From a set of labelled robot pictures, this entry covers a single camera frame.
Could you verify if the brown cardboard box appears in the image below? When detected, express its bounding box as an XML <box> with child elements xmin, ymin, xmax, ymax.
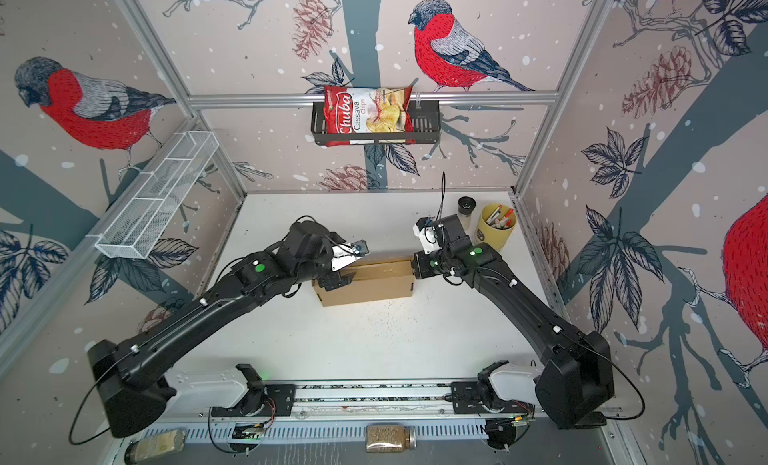
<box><xmin>312</xmin><ymin>259</ymin><xmax>415</xmax><ymax>307</ymax></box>

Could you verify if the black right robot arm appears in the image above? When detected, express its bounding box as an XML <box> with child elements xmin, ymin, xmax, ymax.
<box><xmin>411</xmin><ymin>215</ymin><xmax>615</xmax><ymax>430</ymax></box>

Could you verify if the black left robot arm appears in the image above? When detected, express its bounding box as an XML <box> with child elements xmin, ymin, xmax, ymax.
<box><xmin>87</xmin><ymin>216</ymin><xmax>369</xmax><ymax>438</ymax></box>

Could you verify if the black lid spice shaker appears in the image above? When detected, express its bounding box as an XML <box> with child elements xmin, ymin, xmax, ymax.
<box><xmin>457</xmin><ymin>196</ymin><xmax>477</xmax><ymax>234</ymax></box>

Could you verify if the yellow pen cup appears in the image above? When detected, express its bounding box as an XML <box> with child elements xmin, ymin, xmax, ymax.
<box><xmin>475</xmin><ymin>204</ymin><xmax>517</xmax><ymax>252</ymax></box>

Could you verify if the red cassava chips bag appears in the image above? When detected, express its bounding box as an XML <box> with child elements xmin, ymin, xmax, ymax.
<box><xmin>323</xmin><ymin>86</ymin><xmax>414</xmax><ymax>135</ymax></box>

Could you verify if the brown grain glass jar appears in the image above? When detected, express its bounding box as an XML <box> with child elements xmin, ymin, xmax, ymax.
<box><xmin>365</xmin><ymin>424</ymin><xmax>417</xmax><ymax>453</ymax></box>

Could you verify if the black remote device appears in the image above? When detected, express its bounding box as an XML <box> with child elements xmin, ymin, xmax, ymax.
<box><xmin>574</xmin><ymin>411</ymin><xmax>607</xmax><ymax>430</ymax></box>

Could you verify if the black wall basket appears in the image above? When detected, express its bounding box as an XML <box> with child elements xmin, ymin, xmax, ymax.
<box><xmin>310</xmin><ymin>101</ymin><xmax>441</xmax><ymax>146</ymax></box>

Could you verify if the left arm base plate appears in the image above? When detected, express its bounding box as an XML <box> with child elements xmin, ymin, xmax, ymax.
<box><xmin>210</xmin><ymin>384</ymin><xmax>296</xmax><ymax>419</ymax></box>

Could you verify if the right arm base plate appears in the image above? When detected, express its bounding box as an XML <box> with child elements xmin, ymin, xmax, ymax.
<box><xmin>446</xmin><ymin>381</ymin><xmax>536</xmax><ymax>416</ymax></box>

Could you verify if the white wire mesh shelf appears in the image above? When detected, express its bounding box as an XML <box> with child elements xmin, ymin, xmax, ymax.
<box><xmin>95</xmin><ymin>131</ymin><xmax>219</xmax><ymax>259</ymax></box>

